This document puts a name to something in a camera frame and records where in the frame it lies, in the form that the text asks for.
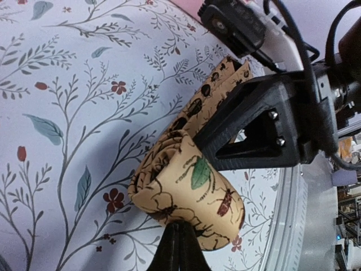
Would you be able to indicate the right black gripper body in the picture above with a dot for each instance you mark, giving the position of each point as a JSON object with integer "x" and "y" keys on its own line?
{"x": 318, "y": 123}

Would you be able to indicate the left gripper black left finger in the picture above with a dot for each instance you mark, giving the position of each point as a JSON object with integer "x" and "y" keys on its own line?
{"x": 166, "y": 257}

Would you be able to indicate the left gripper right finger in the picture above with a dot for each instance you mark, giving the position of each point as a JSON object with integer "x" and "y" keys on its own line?
{"x": 191, "y": 257}

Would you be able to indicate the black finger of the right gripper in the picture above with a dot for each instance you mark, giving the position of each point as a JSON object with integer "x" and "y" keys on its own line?
{"x": 254, "y": 127}

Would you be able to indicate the yellow beetle-print tie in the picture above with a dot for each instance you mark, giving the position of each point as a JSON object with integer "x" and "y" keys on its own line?
{"x": 175, "y": 181}

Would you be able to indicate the pink divided organizer tray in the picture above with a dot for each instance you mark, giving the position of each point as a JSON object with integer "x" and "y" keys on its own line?
{"x": 190, "y": 7}

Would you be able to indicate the floral table mat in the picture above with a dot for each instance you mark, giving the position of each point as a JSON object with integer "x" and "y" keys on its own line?
{"x": 87, "y": 87}

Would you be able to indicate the front aluminium rail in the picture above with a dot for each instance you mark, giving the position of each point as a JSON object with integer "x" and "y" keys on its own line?
{"x": 303, "y": 228}

